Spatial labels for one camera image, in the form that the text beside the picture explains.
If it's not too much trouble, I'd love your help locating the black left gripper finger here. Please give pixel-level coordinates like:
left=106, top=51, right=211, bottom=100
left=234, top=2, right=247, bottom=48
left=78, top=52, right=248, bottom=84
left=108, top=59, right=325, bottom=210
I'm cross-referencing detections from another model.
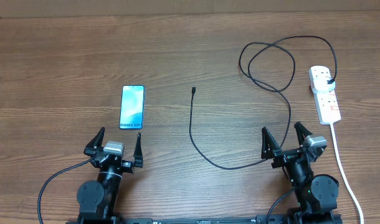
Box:
left=133, top=133, right=143, bottom=167
left=85, top=127, right=105, bottom=150

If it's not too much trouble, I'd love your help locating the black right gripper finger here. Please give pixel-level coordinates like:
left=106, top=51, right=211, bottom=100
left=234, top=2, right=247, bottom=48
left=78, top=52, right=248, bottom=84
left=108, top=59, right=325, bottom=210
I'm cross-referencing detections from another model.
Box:
left=261, top=127, right=282, bottom=159
left=294, top=121, right=312, bottom=146

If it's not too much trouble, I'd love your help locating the blue Galaxy S24+ smartphone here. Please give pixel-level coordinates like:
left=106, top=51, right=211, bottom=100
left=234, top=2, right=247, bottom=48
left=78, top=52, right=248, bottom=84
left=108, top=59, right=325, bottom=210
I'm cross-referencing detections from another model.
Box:
left=119, top=85, right=145, bottom=129

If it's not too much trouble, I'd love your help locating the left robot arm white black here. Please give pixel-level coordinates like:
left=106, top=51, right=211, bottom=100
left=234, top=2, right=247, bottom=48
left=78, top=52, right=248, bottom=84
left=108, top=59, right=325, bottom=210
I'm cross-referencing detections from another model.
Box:
left=77, top=128, right=143, bottom=223

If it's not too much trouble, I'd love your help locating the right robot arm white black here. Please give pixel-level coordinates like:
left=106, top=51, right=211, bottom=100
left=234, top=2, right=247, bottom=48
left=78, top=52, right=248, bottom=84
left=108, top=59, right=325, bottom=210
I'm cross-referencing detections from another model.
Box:
left=256, top=122, right=342, bottom=223

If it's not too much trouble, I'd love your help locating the white charger plug adapter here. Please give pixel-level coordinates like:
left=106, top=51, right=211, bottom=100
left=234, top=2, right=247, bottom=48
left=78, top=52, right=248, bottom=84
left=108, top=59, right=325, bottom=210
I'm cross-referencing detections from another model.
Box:
left=311, top=76, right=336, bottom=93

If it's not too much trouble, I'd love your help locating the white power strip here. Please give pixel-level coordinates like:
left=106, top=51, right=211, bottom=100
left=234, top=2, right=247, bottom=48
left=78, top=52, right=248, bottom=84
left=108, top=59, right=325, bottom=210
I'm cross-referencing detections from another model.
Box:
left=308, top=65, right=341, bottom=124

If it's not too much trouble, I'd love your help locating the brown cardboard panel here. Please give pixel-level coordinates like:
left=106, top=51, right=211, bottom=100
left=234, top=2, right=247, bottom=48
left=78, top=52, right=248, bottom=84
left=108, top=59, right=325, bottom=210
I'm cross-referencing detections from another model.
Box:
left=0, top=0, right=380, bottom=18

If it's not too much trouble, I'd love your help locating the white power strip cord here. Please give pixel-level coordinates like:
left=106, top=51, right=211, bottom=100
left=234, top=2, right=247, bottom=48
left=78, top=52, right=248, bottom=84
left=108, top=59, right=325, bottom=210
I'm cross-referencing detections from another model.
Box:
left=329, top=123, right=364, bottom=224

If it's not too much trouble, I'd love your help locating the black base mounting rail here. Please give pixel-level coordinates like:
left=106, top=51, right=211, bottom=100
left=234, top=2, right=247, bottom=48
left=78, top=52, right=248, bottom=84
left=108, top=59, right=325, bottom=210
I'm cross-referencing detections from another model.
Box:
left=66, top=215, right=343, bottom=224

